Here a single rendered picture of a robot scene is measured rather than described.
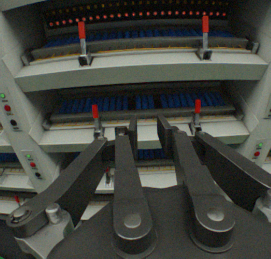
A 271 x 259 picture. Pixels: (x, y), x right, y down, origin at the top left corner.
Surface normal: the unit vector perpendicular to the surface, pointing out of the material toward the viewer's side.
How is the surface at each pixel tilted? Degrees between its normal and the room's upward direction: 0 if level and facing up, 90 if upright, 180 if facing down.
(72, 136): 22
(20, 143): 90
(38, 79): 112
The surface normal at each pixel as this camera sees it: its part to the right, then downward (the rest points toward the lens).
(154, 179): -0.05, -0.64
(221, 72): 0.03, 0.77
